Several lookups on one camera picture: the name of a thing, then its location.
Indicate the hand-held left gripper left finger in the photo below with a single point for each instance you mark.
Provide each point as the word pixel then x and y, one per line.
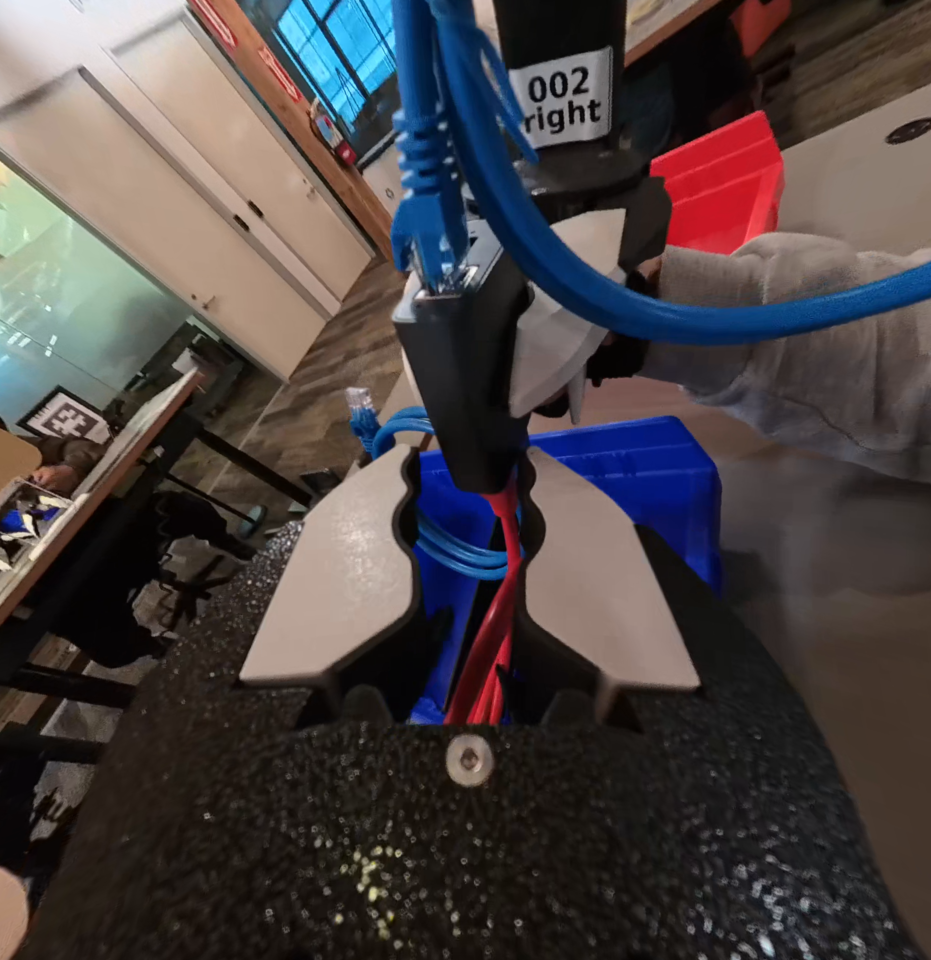
pixel 338 577

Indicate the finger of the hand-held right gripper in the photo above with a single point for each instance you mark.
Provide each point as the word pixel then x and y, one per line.
pixel 555 352

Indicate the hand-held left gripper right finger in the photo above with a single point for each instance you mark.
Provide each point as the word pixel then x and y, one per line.
pixel 600 592

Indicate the black network switch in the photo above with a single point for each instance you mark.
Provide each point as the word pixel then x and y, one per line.
pixel 465 375

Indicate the blue divided bin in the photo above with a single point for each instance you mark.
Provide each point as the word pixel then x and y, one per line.
pixel 645 487

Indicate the person's right forearm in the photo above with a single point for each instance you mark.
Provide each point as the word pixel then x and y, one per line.
pixel 810 375

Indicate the black desk grommet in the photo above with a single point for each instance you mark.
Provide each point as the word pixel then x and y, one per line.
pixel 912 131

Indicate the black office chair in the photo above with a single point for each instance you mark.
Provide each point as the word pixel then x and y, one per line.
pixel 180 540

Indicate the red storage bin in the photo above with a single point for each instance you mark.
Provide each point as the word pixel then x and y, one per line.
pixel 720 195

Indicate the brown table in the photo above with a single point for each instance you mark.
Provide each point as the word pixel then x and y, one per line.
pixel 135 435

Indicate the red fire extinguisher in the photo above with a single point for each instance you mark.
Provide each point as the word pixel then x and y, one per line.
pixel 332 131

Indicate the red strip sign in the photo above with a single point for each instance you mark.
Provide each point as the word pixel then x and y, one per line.
pixel 279 75
pixel 210 21

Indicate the black white marker sign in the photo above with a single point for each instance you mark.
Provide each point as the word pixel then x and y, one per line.
pixel 64 418

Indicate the wooden poster board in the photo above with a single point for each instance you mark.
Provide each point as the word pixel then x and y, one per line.
pixel 12 461

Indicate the white cabinet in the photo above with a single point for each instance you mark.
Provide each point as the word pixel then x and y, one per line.
pixel 210 225

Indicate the wooden post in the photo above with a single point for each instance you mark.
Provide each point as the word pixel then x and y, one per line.
pixel 364 206

